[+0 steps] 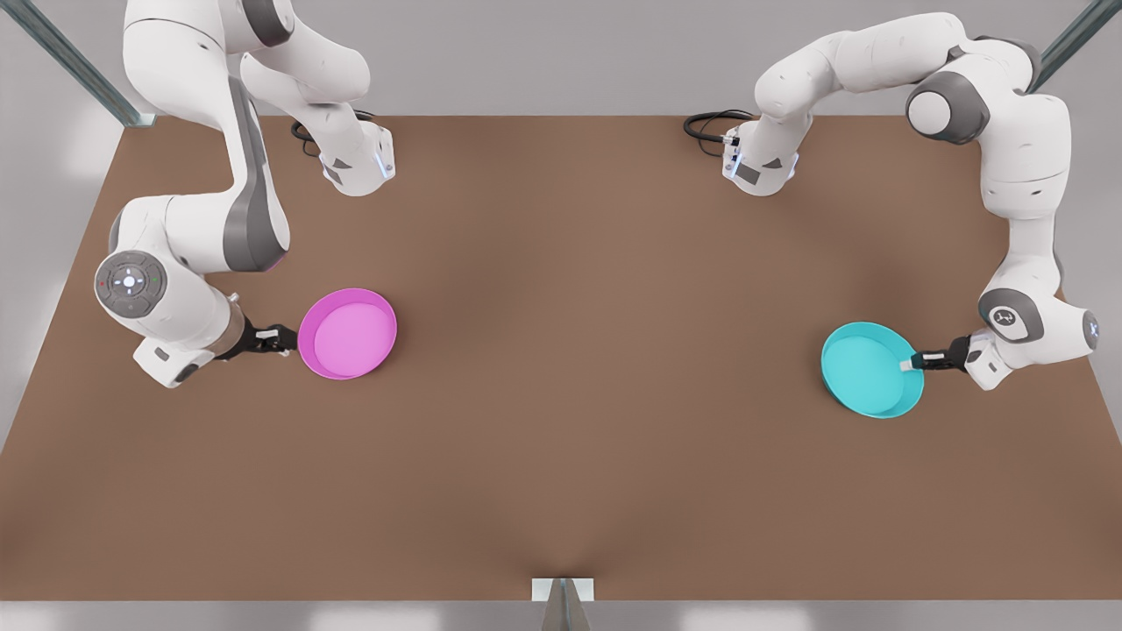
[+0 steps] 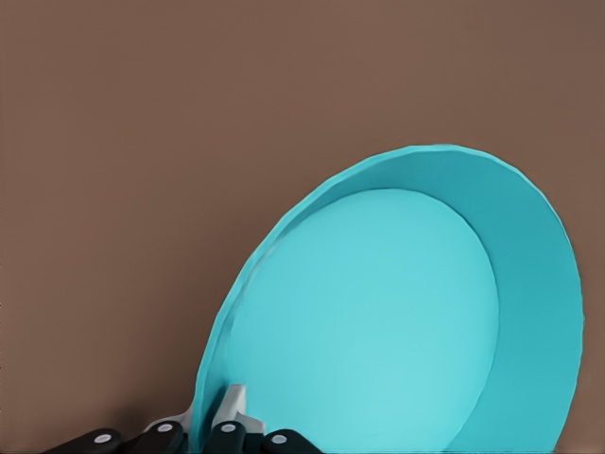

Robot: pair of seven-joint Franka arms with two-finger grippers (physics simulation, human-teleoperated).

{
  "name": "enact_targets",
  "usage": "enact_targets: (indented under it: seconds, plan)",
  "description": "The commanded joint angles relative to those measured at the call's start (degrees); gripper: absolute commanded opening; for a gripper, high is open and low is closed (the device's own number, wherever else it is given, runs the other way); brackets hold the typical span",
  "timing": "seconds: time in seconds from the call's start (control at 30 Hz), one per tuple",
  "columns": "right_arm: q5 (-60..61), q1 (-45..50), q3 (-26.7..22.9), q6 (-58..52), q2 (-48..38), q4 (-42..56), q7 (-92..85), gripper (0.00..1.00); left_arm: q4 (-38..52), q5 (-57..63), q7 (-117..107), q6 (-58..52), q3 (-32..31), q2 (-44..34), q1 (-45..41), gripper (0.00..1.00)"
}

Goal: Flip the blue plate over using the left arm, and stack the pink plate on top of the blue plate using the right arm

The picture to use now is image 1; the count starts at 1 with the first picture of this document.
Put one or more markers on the blue plate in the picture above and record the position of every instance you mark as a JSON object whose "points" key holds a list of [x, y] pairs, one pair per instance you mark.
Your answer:
{"points": [[868, 370]]}

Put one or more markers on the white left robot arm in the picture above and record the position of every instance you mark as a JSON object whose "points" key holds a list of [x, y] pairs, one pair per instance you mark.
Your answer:
{"points": [[1021, 149]]}

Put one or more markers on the pink plate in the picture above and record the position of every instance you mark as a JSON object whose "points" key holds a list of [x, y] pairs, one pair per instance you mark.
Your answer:
{"points": [[348, 334]]}

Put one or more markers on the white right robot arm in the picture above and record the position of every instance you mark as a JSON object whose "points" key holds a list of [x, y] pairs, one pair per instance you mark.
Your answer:
{"points": [[193, 228]]}

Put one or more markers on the silver frame post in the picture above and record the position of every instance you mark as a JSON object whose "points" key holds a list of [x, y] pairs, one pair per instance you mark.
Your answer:
{"points": [[1074, 39], [562, 605], [74, 57]]}

